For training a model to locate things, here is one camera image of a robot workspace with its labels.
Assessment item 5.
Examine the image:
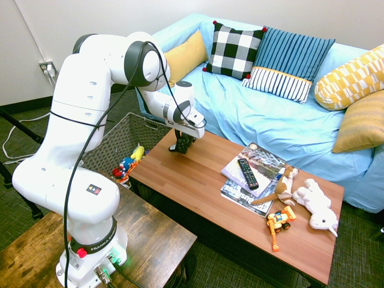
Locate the white navy striped pillow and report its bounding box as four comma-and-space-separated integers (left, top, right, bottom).
241, 66, 313, 105

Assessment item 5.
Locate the white plush unicorn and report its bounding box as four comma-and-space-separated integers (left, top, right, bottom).
292, 178, 339, 238

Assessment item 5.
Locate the white floor cable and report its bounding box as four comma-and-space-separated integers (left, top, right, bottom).
2, 112, 52, 166

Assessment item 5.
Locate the long black cable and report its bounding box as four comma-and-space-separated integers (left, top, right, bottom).
64, 40, 208, 288

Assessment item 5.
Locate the orange toy excavator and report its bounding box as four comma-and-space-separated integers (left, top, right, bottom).
266, 205, 297, 253

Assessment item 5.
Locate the blue striped pillow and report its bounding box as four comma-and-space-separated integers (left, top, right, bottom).
251, 26, 336, 83

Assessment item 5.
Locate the magazine with tree cover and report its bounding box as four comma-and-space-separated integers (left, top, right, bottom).
221, 142, 287, 198

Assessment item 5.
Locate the yellow plush toy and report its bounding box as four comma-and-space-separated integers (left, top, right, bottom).
130, 145, 145, 160

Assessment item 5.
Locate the black camera stand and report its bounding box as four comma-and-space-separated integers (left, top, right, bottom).
0, 107, 44, 221

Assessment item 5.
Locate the light blue covered sofa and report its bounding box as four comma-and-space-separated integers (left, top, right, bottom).
136, 12, 384, 214

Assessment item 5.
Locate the white plug adapter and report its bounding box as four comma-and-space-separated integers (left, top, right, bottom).
44, 64, 58, 82

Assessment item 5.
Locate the black gamepad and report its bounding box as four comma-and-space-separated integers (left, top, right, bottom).
168, 134, 193, 155

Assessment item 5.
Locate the red blue hero plush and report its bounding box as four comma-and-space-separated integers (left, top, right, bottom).
112, 157, 134, 180

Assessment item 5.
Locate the reddish wooden coffee table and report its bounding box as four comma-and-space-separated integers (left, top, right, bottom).
128, 128, 346, 288

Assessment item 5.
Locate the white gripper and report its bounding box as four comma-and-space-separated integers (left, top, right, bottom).
172, 110, 206, 151

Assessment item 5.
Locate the grey woven basket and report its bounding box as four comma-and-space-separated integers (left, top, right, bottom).
80, 112, 173, 181

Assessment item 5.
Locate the black white checked pillow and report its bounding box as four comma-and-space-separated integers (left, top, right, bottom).
202, 20, 268, 80

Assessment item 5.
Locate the black remote control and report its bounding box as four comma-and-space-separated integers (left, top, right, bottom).
237, 158, 260, 190

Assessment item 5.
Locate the yellow white patterned pillow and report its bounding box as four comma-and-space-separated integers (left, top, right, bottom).
314, 44, 384, 112

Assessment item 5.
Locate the rustic dark wood table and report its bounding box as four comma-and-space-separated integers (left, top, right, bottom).
0, 170, 198, 288

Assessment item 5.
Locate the mustard striped pillow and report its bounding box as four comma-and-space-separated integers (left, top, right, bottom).
332, 89, 384, 154

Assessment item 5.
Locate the wall power outlet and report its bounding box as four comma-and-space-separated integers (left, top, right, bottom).
38, 61, 55, 76

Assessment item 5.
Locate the plain mustard pillow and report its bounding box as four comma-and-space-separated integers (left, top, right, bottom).
163, 29, 209, 88

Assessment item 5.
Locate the business magazine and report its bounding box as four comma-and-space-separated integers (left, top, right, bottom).
220, 179, 275, 218

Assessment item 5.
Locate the orange flame pattern plush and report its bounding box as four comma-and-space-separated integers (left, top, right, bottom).
116, 158, 142, 184

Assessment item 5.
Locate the thick robot base cable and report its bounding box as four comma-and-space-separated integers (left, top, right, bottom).
108, 254, 145, 288

